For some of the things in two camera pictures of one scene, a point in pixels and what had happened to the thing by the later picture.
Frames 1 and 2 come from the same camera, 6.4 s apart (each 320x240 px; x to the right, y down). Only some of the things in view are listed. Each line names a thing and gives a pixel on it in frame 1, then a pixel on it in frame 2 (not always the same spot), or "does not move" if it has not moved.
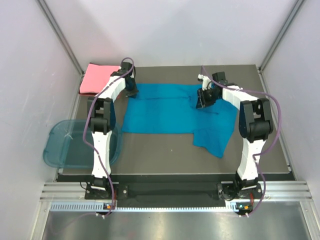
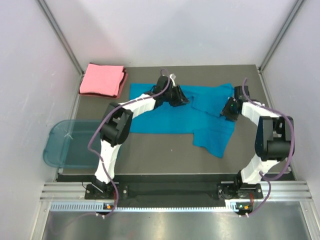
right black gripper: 202,102 to 225,112
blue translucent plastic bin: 64,147 does not move
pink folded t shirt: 95,76 does not move
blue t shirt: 171,108 does not move
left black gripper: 132,94 to 180,98
